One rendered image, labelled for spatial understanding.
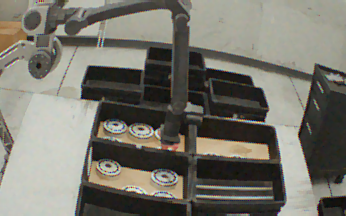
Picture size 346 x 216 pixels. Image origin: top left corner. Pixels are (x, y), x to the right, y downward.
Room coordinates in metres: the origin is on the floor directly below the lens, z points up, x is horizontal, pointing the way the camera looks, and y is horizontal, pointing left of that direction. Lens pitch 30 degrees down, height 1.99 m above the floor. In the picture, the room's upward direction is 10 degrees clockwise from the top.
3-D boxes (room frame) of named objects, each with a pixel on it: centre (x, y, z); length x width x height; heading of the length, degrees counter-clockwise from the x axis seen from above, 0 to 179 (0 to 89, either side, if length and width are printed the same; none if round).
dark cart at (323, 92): (2.82, -1.35, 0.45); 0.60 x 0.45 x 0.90; 96
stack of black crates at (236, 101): (2.77, -0.40, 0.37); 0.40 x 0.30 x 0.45; 96
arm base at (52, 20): (1.47, 0.50, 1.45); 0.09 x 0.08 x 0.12; 6
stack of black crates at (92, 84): (2.68, 0.40, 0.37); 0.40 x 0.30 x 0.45; 96
